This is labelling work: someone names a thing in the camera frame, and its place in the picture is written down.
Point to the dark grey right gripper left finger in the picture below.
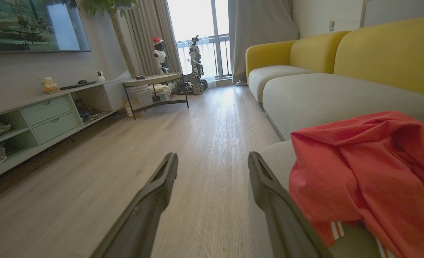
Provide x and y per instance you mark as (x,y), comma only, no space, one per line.
(140,222)

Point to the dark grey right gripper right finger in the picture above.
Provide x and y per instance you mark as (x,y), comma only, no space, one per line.
(283,222)

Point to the red lettered garment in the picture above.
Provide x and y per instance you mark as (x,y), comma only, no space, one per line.
(358,168)

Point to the grey long sofa seat cushion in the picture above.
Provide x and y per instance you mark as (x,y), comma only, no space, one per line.
(333,98)

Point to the grey short sofa seat cushion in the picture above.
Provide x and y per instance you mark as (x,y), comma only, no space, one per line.
(272,77)

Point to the cardboard box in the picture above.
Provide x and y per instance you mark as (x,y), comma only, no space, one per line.
(131,108)

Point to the white bucket under table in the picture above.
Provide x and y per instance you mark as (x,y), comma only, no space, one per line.
(140,94)

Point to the pale green tv cabinet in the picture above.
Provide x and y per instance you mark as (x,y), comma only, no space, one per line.
(54,120)

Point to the black-framed side table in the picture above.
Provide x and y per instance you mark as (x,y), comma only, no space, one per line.
(154,77)

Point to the small dark object on table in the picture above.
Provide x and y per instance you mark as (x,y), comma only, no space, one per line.
(140,77)

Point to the black remote control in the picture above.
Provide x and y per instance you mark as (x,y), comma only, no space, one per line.
(77,85)

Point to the wheeled robot with knobby tyres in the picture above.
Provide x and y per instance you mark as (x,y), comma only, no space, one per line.
(196,71)

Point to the small toy figurine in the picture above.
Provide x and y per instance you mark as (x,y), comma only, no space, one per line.
(49,86)

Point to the yellow sofa armrest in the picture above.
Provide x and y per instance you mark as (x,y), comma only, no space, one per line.
(265,55)

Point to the humanoid robot with red hat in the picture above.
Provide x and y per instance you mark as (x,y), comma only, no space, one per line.
(160,55)

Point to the yellow narrow sofa backrest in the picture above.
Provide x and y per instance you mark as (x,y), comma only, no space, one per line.
(315,53)

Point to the balcony window railing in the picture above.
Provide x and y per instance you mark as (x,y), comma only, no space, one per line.
(220,53)

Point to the indoor tree plant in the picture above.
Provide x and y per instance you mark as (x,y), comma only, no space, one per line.
(120,39)

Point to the grey window curtain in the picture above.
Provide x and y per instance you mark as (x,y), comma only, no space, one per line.
(258,32)

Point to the beige striped curtain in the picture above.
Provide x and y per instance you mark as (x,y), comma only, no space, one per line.
(151,28)

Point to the yellow wide sofa backrest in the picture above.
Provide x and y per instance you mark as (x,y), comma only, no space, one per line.
(394,57)

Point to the white security camera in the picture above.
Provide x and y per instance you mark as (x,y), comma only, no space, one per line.
(100,76)

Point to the white wall socket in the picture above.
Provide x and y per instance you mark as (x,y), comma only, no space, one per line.
(331,25)

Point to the wall-mounted flat television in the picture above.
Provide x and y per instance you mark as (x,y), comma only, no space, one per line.
(29,25)

